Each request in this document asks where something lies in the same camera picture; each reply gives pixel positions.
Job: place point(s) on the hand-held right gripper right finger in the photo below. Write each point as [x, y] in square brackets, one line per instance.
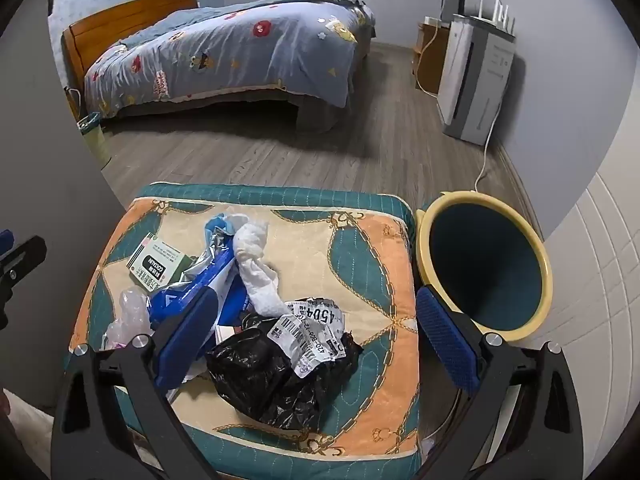
[447, 340]

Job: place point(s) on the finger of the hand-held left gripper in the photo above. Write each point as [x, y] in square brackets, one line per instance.
[25, 255]

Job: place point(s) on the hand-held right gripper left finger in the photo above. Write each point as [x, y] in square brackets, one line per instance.
[185, 332]

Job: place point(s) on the blue white plastic package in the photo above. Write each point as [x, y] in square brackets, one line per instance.
[175, 300]

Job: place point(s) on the pale green medicine box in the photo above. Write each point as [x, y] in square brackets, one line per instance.
[155, 260]

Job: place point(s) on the black courier bag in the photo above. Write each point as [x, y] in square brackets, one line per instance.
[260, 375]

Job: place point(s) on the yellow rimmed teal bin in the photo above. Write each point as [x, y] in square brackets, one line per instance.
[490, 260]

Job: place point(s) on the white tissue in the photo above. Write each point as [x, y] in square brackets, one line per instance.
[255, 270]

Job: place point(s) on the clear plastic wrapper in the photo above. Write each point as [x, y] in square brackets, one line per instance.
[130, 310]

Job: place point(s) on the silver foil wrapper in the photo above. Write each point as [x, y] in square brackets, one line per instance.
[212, 252]

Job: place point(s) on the pale green small bin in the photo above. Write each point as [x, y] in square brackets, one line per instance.
[95, 140]

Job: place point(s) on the teal orange patterned cushion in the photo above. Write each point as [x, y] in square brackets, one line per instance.
[310, 240]

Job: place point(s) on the wooden nightstand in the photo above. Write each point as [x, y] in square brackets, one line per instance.
[72, 105]

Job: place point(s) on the white panelled wardrobe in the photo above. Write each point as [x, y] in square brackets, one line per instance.
[600, 285]

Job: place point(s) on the white grey air purifier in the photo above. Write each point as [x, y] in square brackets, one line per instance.
[475, 85]

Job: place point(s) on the wooden bed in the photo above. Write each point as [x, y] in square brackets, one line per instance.
[125, 15]

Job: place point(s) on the wooden cabinet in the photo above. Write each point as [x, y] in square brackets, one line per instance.
[435, 60]

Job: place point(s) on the bed with blue duvet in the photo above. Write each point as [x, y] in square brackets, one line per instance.
[250, 50]

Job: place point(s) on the white router with antennas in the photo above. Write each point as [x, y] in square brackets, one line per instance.
[492, 25]

